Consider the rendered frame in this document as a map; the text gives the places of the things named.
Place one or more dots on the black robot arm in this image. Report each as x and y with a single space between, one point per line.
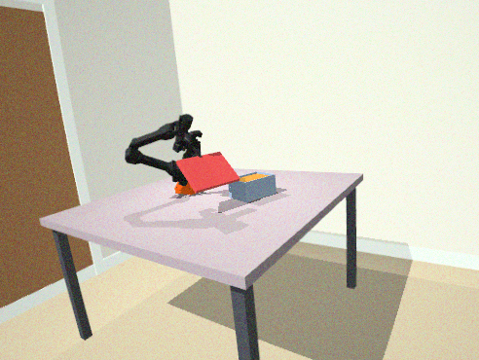
165 132

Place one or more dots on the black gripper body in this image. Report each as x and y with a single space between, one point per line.
190 137

